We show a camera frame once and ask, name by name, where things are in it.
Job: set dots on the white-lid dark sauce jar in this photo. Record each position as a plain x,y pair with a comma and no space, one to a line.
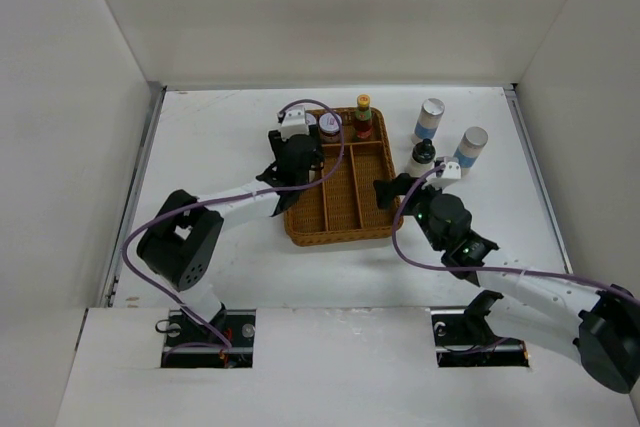
312,124

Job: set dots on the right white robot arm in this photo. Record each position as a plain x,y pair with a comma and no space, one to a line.
591,323

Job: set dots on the white-lid brown sauce jar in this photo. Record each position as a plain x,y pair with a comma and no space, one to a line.
329,127

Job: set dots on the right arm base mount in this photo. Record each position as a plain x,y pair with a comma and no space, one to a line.
463,338

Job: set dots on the black-top white powder shaker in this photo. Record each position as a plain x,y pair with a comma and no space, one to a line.
421,159

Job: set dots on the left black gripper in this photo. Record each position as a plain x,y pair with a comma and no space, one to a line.
278,143

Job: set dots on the silver-cap blue-label tall jar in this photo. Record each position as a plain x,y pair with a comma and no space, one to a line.
431,112

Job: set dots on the red chili sauce bottle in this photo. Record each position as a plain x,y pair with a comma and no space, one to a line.
363,118

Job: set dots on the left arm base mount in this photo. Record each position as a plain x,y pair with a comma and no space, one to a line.
188,345

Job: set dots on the brown wicker divided basket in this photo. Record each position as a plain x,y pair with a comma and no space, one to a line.
344,207

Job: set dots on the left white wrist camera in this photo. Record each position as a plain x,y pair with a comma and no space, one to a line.
292,121

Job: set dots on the silver-cap blue-label grain jar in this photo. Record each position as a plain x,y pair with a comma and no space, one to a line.
470,147

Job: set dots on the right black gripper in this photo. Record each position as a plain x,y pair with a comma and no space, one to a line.
387,190

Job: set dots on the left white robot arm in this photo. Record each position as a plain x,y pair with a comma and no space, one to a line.
179,249

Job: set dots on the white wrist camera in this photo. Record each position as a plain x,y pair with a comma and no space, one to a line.
292,121
448,172

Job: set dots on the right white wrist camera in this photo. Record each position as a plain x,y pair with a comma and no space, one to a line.
448,172

